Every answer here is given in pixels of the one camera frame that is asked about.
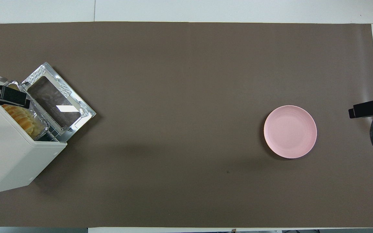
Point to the sliced bread loaf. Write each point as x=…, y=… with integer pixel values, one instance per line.
x=24, y=119

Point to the aluminium foil tray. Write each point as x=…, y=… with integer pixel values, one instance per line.
x=42, y=127

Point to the glass oven door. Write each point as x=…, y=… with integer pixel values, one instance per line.
x=53, y=97

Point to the cream white toaster oven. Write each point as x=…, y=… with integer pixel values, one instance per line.
x=5, y=161

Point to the pink round plate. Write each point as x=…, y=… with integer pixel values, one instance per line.
x=290, y=132

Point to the brown table mat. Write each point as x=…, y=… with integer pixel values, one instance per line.
x=173, y=129

